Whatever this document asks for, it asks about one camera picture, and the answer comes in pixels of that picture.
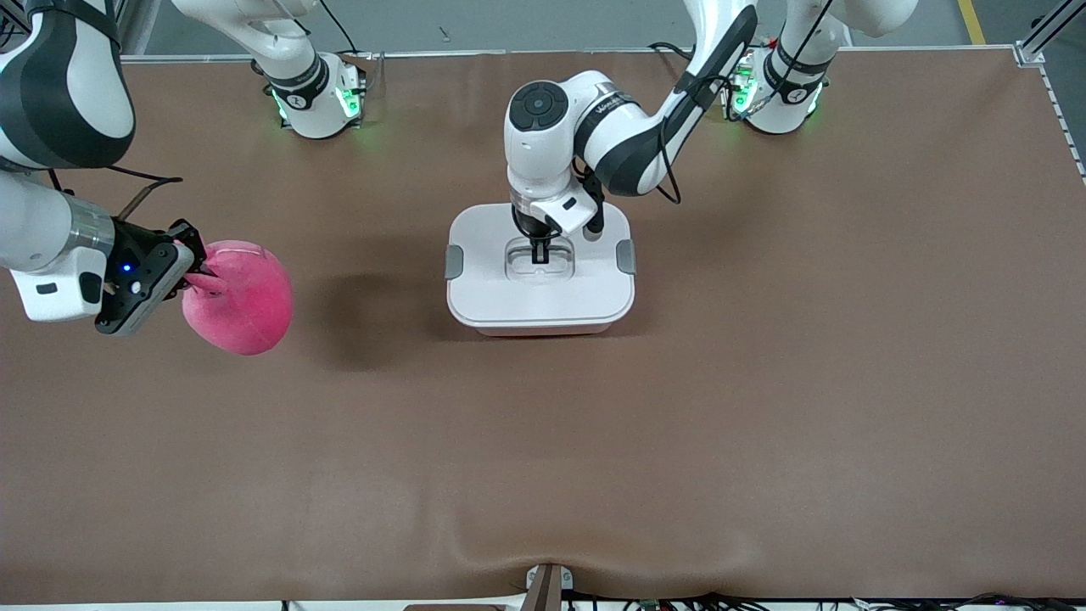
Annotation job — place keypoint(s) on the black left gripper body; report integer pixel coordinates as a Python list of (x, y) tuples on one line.
[(529, 226)]

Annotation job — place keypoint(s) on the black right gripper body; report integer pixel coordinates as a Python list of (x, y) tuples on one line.
[(136, 240)]

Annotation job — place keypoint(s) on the pink plush toy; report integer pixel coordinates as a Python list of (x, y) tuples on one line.
[(246, 305)]

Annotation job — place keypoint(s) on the white box lid grey clips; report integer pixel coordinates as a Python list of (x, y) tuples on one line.
[(509, 297)]

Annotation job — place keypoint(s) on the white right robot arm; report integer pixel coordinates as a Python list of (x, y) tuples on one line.
[(51, 229)]

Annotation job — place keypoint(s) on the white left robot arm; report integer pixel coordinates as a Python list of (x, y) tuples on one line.
[(543, 153)]

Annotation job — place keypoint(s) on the pink translucent plastic box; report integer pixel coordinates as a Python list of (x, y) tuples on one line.
[(543, 329)]

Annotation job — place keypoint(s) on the brown table mat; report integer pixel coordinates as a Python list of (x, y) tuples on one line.
[(543, 441)]

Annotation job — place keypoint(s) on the white table edge rail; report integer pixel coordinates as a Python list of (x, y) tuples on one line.
[(1066, 127)]

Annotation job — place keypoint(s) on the aluminium frame post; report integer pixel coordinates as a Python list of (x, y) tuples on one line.
[(1052, 24)]

